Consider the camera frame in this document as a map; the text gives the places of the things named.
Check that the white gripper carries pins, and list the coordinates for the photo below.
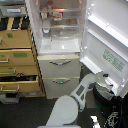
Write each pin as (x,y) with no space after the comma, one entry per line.
(100,80)

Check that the white fridge door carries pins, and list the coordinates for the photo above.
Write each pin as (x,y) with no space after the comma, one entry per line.
(105,42)

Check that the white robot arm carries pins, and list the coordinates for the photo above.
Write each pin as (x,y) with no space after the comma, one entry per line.
(66,108)

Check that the bottom fridge drawer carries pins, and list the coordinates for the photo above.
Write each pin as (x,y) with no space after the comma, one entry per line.
(57,87)

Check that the fridge drawer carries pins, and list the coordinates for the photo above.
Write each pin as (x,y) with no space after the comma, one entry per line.
(53,66)
(57,87)

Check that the middle fridge drawer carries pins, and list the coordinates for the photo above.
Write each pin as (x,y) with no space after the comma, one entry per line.
(53,66)

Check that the clear fridge crisper tray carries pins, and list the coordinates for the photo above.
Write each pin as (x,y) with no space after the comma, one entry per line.
(60,33)

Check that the white refrigerator body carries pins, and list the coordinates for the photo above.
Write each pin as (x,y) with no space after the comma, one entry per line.
(57,27)

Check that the wooden drawer cabinet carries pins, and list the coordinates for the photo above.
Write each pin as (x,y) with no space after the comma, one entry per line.
(19,68)

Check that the red capped jar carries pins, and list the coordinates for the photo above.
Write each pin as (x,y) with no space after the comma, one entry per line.
(50,4)

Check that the grey box on cabinet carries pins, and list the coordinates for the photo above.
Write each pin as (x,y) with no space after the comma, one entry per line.
(13,11)

